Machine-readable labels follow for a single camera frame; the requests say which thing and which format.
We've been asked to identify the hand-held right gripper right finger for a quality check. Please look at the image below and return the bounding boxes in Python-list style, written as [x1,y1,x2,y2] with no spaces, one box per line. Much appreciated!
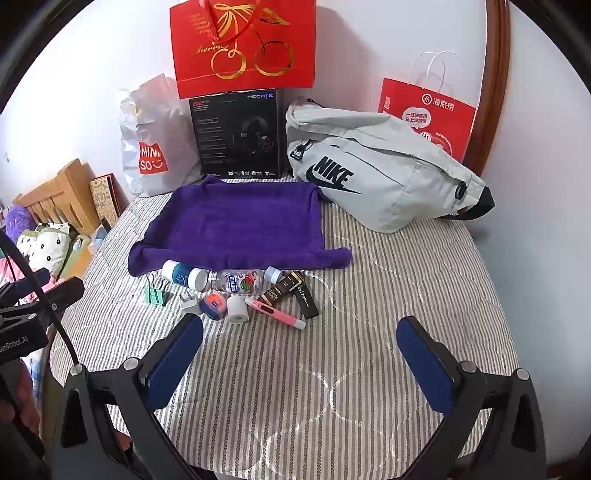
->
[396,316,548,480]

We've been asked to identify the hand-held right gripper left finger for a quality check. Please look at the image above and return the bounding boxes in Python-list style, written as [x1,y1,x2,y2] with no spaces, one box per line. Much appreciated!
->
[53,313,204,480]

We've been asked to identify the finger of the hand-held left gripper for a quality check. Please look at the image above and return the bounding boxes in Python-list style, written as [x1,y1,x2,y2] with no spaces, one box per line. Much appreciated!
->
[21,276,86,319]
[0,268,51,303]

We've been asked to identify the small orange and blue case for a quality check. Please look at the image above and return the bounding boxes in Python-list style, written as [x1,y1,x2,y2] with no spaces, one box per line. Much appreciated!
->
[202,293,228,319]

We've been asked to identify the green binder clip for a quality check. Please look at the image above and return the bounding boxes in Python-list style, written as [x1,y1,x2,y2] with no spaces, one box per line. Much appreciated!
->
[144,274,170,305]

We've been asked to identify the white tape roll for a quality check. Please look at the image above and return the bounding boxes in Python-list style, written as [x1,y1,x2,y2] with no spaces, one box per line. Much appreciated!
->
[227,294,250,324]

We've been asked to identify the clear plastic bottle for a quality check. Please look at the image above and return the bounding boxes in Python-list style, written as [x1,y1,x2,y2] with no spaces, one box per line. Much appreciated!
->
[205,266,282,296]

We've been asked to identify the pink highlighter pen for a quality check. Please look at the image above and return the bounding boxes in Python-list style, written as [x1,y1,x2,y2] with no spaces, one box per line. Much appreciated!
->
[244,296,308,330]

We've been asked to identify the brown and gold box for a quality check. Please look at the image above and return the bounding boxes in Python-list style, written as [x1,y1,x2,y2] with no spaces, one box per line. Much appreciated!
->
[257,271,306,310]

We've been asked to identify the black slim box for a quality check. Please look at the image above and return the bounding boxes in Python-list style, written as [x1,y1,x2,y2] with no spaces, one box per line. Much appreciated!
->
[288,280,320,320]

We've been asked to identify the person's left forearm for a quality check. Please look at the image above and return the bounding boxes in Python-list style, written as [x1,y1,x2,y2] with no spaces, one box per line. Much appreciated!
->
[0,364,49,480]

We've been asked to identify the pink cloth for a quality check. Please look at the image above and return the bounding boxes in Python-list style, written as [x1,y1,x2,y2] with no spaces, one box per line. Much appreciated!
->
[0,256,31,303]

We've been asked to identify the white dotted plush toy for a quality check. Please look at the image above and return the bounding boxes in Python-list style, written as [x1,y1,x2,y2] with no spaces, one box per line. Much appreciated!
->
[16,222,79,278]

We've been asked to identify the purple plush toy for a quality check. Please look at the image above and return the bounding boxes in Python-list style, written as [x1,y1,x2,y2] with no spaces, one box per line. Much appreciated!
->
[4,205,35,232]

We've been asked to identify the wooden headboard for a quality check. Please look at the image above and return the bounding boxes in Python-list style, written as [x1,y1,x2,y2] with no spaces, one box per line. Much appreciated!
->
[14,159,100,236]

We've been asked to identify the brown patterned box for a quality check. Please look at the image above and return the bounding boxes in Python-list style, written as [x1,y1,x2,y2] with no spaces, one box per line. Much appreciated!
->
[89,173,130,227]

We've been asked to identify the purple towel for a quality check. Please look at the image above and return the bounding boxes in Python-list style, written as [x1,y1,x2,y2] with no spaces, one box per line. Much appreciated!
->
[128,175,353,278]

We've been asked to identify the grey sling bag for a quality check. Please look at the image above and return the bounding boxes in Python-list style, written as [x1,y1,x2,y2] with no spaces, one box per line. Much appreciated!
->
[285,97,496,234]

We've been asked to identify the white plastic shopping bag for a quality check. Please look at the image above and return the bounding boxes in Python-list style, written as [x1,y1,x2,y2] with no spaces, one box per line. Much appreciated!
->
[116,74,206,198]

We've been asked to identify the black headphone box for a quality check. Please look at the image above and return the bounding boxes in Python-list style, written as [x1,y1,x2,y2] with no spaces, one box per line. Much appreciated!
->
[189,89,289,180]

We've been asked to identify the large red gift bag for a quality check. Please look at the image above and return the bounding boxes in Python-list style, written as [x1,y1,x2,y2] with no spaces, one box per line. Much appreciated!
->
[169,0,318,100]

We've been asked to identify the red paper bag white handles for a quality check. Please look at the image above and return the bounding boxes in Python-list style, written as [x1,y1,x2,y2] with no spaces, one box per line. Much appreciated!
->
[378,51,477,164]

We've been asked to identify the wooden door frame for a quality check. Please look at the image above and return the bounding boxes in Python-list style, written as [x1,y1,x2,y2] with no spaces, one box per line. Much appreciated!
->
[462,0,511,176]

